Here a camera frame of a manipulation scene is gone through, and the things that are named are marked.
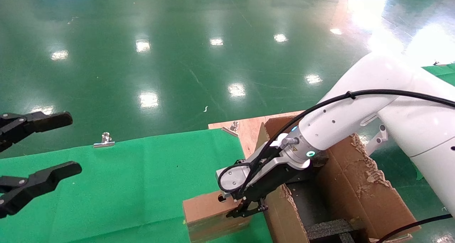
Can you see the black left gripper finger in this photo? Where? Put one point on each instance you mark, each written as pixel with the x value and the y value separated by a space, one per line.
pixel 46 179
pixel 42 121

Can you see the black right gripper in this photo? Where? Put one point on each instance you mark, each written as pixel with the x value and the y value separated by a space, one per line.
pixel 273 180

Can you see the small brown cardboard box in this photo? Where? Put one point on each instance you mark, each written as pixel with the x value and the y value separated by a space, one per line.
pixel 206 214

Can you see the large open cardboard carton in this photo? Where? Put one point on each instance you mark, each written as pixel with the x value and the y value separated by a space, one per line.
pixel 355 189

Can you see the metal binder clip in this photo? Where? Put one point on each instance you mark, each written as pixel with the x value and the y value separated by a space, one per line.
pixel 104 141
pixel 438 63
pixel 233 127

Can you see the large green table cloth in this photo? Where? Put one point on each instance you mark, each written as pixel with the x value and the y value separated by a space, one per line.
pixel 124 186

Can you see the black foam insert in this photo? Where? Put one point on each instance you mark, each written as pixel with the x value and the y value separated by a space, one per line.
pixel 330 230

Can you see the green cloth with clips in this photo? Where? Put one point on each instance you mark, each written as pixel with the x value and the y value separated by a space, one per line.
pixel 442 72

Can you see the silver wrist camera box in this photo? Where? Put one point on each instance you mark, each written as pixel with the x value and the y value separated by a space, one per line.
pixel 236 177

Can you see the silver camera mount bracket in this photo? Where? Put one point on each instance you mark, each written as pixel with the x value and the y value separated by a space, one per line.
pixel 284 159

